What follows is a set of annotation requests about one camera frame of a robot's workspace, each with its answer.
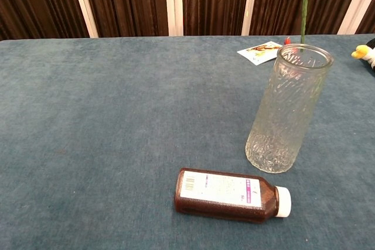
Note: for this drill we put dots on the pink artificial flower bouquet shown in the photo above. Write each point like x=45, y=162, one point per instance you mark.
x=304, y=13

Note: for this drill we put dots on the clear textured glass vase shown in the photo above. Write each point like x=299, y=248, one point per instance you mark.
x=287, y=109

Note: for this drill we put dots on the blue table cloth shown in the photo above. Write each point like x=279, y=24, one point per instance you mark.
x=102, y=130

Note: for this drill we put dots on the brown medicine bottle white cap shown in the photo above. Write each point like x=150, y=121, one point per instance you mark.
x=216, y=195

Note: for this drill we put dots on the white picture card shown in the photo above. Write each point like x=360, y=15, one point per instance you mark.
x=260, y=52

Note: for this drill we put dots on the dark brown curtain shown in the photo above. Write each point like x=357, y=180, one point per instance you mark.
x=132, y=1

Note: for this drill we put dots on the black white penguin plush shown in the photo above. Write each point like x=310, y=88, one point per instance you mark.
x=366, y=55

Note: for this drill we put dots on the white partition frame post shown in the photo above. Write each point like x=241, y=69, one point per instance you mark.
x=83, y=4
x=250, y=1
x=356, y=1
x=173, y=1

